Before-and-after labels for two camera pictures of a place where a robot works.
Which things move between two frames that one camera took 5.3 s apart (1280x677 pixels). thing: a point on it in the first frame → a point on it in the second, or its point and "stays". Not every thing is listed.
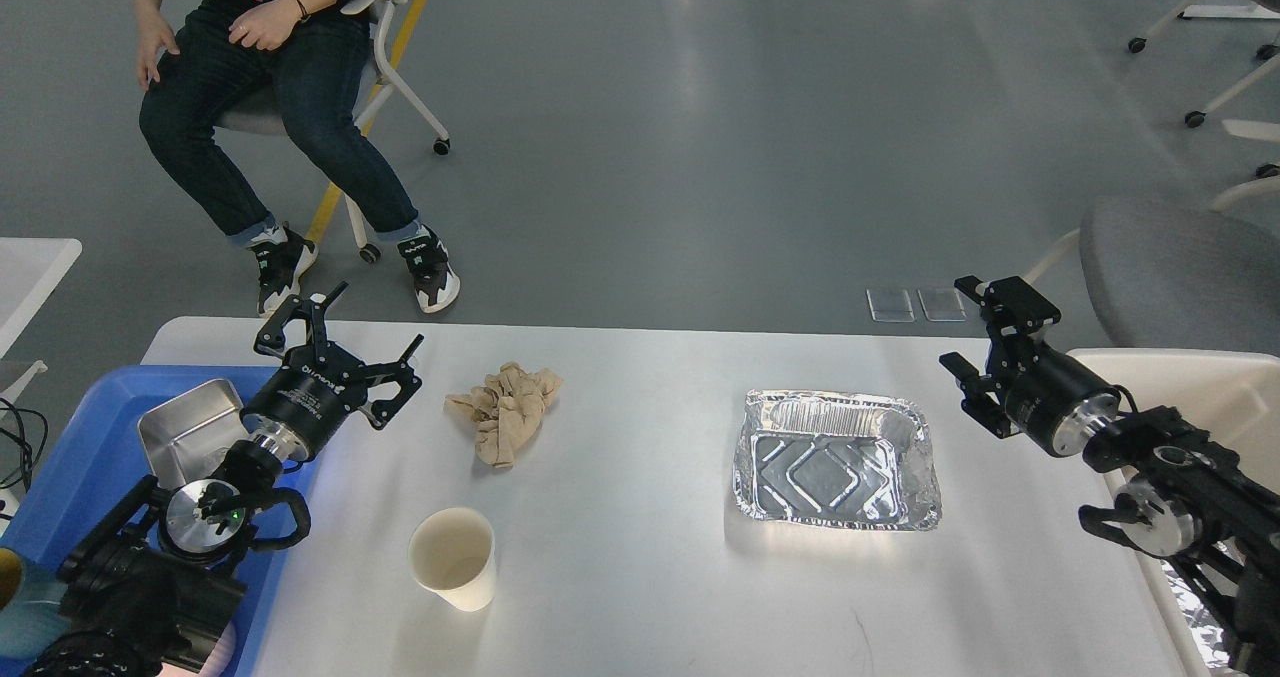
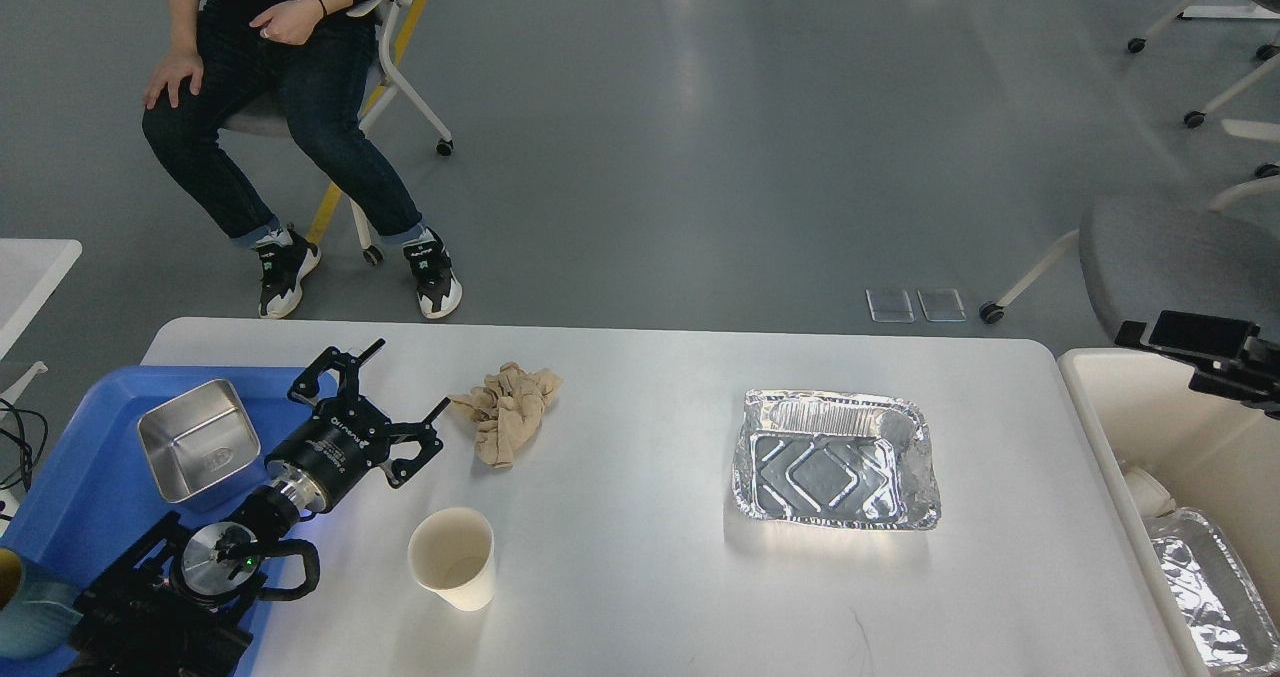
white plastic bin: [1234, 399] stays
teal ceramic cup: [35, 621] stays
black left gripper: [320, 385] → [345, 439]
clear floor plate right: [942, 303] stays
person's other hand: [153, 36] → [181, 61]
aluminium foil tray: [835, 459] stays
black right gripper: [1041, 384] → [1230, 360]
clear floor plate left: [891, 305] stays
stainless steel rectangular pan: [187, 437] stays
